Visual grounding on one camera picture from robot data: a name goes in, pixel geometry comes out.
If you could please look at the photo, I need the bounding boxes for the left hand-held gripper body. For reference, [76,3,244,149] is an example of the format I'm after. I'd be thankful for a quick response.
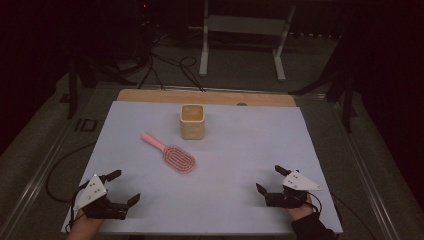
[72,173,130,221]

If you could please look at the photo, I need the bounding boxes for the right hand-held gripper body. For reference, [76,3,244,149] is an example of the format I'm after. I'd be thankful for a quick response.
[264,169,323,210]

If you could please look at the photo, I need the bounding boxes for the pink hairbrush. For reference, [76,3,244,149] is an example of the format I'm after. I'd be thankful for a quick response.
[141,132,197,175]

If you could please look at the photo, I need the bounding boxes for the beige square cup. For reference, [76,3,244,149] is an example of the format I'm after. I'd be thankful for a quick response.
[179,103,206,141]

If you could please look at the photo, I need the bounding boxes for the person's right hand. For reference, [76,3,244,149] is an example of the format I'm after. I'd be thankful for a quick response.
[286,195,316,222]

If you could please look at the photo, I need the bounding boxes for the person's left hand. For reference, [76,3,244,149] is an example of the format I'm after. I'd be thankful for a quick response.
[65,209,107,240]

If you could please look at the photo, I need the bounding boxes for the black right sleeve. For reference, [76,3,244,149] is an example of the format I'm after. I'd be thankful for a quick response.
[290,211,337,240]

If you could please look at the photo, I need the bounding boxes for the white table mat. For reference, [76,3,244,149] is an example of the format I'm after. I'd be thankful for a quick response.
[60,100,344,235]

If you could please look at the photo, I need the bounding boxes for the black tripod stand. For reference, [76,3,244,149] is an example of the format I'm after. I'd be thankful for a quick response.
[59,49,138,120]
[288,33,358,134]

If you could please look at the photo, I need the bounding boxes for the white metal stand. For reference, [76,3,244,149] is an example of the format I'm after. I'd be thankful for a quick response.
[198,0,297,83]

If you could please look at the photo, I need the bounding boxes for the black cable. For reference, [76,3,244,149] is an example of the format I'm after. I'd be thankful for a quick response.
[45,141,98,204]
[330,193,378,240]

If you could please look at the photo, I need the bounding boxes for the black floor cables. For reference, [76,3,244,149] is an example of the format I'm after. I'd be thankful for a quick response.
[137,33,207,93]

